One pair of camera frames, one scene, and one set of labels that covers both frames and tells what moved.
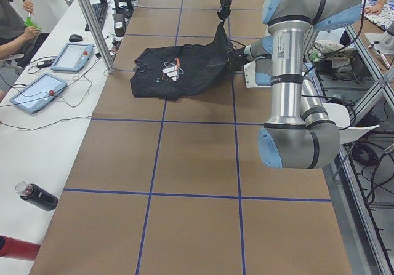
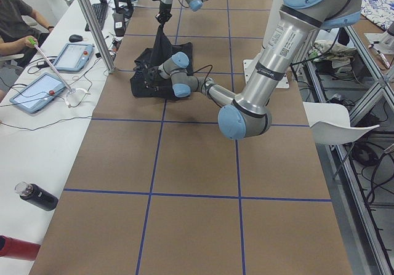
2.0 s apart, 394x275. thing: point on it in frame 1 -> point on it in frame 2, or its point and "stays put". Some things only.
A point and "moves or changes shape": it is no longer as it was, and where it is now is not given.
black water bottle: (36, 195) stays put
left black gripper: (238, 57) -> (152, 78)
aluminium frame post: (95, 27) stays put
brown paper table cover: (177, 187) stays put
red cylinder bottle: (17, 248) stays put
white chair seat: (339, 114) stays put
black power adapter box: (119, 24) stays put
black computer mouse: (76, 38) stays put
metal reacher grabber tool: (28, 22) -> (71, 91)
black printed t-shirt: (167, 72) moves or changes shape
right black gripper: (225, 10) -> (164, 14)
